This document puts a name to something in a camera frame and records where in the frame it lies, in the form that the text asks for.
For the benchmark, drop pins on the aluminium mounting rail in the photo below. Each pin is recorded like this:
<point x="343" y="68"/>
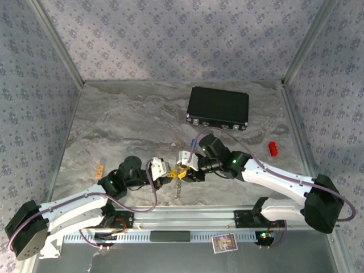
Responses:
<point x="185" y="217"/>

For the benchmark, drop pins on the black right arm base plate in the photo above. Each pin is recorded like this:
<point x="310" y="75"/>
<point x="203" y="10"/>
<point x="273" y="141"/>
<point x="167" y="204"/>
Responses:
<point x="244" y="219"/>

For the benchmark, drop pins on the colourful picture card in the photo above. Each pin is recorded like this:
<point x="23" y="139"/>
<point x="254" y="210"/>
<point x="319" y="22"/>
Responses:
<point x="224" y="243"/>

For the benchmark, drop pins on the aluminium corner post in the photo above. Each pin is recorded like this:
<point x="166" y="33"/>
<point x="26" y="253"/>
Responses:
<point x="310" y="42"/>
<point x="57" y="42"/>

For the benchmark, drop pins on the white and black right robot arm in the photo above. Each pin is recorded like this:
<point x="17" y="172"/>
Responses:
<point x="278" y="179"/>

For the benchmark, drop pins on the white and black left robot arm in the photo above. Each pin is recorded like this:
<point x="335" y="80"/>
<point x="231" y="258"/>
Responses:
<point x="74" y="202"/>

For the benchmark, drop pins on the black pad on duct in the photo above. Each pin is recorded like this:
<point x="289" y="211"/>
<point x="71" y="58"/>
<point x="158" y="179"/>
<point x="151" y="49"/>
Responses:
<point x="170" y="236"/>

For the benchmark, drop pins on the small orange tag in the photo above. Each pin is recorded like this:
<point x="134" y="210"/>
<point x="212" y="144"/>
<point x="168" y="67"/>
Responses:
<point x="100" y="171"/>

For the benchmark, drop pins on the red ridged toy brick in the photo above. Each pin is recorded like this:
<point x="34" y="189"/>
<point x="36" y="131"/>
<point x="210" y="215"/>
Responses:
<point x="273" y="148"/>

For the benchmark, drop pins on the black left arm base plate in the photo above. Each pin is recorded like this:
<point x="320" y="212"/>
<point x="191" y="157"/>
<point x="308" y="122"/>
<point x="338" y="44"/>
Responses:
<point x="125" y="219"/>

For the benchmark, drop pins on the black hard case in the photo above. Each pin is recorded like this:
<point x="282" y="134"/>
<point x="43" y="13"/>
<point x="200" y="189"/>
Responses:
<point x="219" y="106"/>

